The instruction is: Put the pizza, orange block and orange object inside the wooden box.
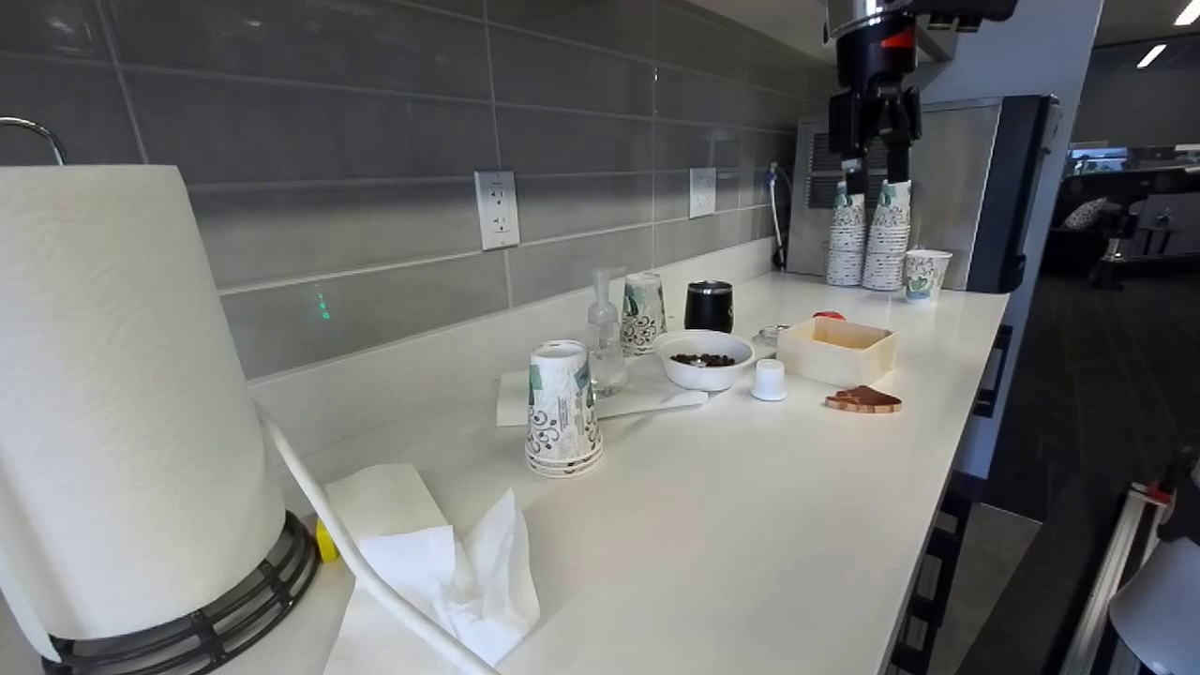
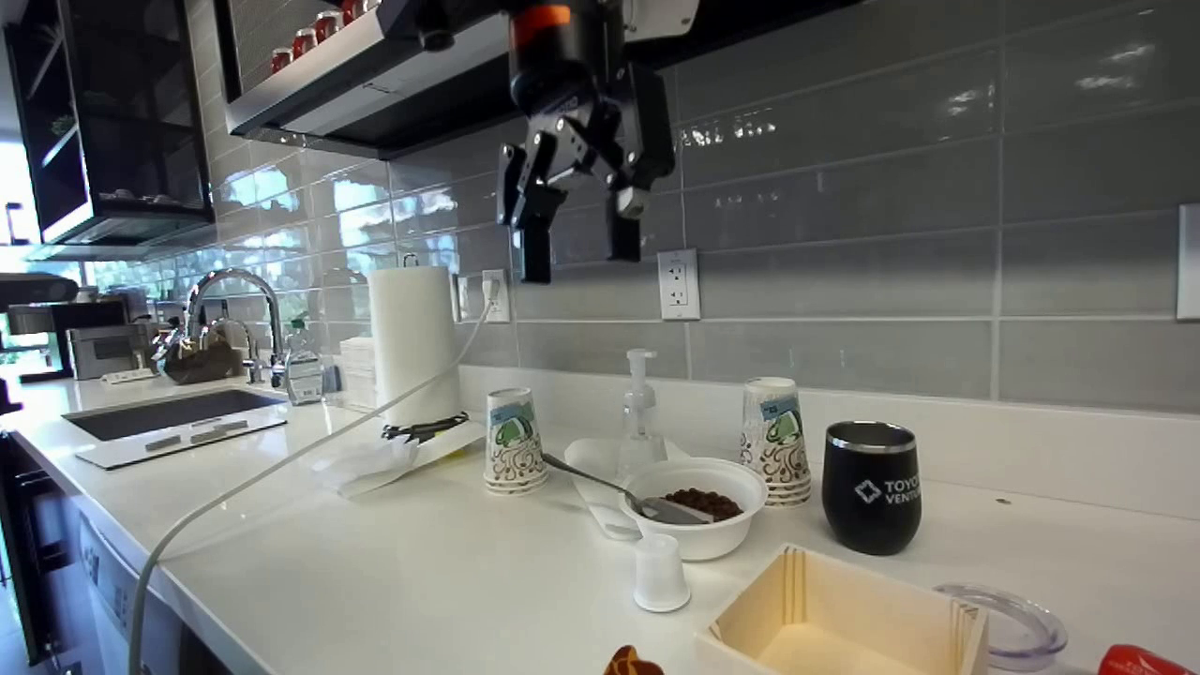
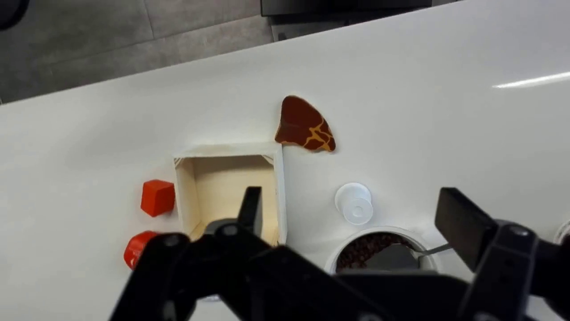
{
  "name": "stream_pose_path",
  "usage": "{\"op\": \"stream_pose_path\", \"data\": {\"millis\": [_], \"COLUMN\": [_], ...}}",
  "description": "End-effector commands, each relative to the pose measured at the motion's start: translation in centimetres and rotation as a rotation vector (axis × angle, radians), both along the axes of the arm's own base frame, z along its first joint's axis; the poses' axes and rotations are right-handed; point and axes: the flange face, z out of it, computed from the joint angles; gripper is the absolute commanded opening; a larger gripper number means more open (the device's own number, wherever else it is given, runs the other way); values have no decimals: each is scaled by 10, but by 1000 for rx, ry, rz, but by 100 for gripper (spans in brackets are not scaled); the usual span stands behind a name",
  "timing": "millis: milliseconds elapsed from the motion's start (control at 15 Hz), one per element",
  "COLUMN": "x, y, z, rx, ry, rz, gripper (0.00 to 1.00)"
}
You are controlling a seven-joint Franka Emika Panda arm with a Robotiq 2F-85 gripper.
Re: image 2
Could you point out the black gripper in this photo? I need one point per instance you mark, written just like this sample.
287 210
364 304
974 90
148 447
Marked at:
588 132

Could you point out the orange red toy object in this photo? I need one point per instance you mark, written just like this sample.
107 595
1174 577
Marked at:
1143 662

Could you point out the wooden box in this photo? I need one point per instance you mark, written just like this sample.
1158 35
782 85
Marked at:
826 624

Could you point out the clear soap dispenser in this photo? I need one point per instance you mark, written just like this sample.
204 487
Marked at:
639 416

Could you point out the paper towel roll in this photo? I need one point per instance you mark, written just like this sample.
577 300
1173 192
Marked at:
413 337

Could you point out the patterned paper cup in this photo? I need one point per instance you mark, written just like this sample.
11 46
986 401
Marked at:
777 442
517 442

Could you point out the metal spoon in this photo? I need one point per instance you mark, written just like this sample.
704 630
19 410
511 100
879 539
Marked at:
588 472

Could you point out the black towel holder base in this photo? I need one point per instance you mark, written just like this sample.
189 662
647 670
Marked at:
424 429

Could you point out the dark overhead shelf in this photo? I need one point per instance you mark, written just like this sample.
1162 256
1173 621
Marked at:
376 87

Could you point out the red cup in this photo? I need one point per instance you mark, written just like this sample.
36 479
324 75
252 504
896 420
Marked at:
301 41
278 57
328 24
351 10

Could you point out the chrome faucet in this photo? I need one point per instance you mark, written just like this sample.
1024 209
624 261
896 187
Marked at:
256 294

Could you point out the white bowl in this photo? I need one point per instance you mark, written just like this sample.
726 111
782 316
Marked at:
719 539

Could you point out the small white cup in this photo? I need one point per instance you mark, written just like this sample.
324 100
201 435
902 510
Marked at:
661 577

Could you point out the black tumbler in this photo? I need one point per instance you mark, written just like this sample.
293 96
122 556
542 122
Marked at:
872 492

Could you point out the black upper cabinet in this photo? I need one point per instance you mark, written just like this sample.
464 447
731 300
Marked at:
127 125

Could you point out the black countertop appliance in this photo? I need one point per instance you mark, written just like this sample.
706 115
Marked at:
51 321

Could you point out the dark lower cabinet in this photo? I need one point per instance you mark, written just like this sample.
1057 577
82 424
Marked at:
51 562

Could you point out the white wall outlet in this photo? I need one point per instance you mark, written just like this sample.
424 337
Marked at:
681 284
1189 265

